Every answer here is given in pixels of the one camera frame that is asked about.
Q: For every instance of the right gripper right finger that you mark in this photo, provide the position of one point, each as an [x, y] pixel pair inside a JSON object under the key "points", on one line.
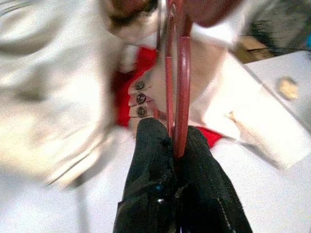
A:
{"points": [[206, 184]]}

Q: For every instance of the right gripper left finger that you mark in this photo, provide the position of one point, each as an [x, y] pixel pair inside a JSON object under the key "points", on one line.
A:
{"points": [[150, 170]]}

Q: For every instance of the red plastic hanger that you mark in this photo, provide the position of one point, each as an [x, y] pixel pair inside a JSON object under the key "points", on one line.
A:
{"points": [[184, 85]]}

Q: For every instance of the white polo shirt red collar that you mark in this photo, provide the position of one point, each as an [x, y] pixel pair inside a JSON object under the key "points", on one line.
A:
{"points": [[73, 85]]}

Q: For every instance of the cream remote control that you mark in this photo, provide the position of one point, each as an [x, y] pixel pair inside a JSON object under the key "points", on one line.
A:
{"points": [[288, 87]]}

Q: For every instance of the brown cardboard box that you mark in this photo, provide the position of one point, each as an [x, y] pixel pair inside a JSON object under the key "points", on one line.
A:
{"points": [[250, 48]]}

